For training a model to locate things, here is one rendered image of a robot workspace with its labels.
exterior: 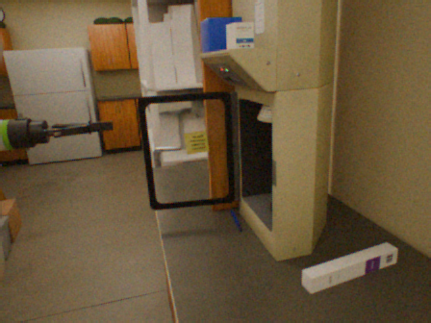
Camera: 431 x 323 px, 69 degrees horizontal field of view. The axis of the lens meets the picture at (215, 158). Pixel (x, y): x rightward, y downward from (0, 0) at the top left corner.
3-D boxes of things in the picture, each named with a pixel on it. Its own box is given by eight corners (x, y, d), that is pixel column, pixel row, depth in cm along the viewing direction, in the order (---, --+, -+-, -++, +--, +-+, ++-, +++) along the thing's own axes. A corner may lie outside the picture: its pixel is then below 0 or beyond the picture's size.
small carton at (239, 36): (244, 49, 82) (243, 24, 80) (254, 48, 77) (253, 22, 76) (226, 50, 80) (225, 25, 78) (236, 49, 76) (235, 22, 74)
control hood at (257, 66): (234, 84, 105) (233, 52, 102) (277, 91, 75) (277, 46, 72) (200, 86, 102) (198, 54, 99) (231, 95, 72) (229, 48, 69)
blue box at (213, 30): (232, 52, 100) (231, 21, 97) (243, 50, 91) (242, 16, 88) (201, 53, 98) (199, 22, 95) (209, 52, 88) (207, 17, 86)
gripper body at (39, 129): (27, 122, 94) (61, 119, 96) (35, 118, 102) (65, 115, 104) (32, 147, 96) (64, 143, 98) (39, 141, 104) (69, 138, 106)
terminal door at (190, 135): (235, 202, 115) (231, 90, 104) (150, 211, 113) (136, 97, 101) (235, 201, 116) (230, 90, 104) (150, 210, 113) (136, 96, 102)
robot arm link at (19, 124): (21, 148, 103) (12, 155, 95) (12, 111, 100) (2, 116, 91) (41, 145, 105) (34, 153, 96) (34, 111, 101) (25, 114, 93)
